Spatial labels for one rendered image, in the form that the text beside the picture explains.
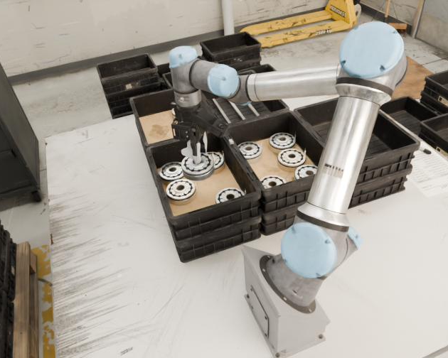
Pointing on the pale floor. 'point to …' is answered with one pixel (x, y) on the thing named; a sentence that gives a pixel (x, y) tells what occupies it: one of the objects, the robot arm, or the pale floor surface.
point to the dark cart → (7, 138)
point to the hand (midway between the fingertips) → (202, 158)
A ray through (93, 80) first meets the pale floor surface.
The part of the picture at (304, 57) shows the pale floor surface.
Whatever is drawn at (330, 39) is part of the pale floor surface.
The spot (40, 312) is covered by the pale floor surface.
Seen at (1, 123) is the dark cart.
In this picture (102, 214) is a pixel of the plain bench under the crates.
